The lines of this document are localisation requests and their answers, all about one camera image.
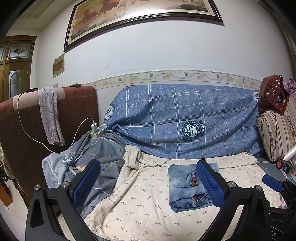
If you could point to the framed horse painting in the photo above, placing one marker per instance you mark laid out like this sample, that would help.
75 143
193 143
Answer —
92 18

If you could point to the blue denim jeans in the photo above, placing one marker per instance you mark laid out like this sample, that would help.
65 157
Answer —
186 191

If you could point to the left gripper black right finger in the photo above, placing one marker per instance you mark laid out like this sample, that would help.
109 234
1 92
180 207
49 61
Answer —
254 222

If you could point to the purple cloth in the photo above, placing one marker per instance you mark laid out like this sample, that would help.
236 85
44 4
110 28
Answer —
290 86

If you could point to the lilac cloth on headboard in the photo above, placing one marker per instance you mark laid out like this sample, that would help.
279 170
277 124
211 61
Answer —
48 98

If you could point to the white phone charger plug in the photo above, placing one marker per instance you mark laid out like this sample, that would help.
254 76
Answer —
94 127

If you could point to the striped beige cushion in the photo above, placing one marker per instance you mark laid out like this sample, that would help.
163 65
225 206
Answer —
278 131

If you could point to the dark red leather bag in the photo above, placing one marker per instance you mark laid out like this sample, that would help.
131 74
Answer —
272 95

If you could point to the wooden door with glass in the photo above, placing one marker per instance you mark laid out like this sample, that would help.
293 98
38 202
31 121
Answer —
16 61

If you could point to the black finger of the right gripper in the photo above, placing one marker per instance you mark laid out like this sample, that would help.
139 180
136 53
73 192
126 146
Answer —
272 183

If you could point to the blue plaid blanket with emblem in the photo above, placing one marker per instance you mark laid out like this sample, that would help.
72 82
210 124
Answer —
181 121

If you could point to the grey patterned quilt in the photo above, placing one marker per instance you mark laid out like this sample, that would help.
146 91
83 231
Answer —
101 158

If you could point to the white power strip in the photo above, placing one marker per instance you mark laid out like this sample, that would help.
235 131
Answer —
100 131

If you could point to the white plastic tube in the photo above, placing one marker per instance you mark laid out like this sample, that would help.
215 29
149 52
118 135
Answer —
289 155

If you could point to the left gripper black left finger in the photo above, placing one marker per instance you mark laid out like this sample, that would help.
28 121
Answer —
42 223

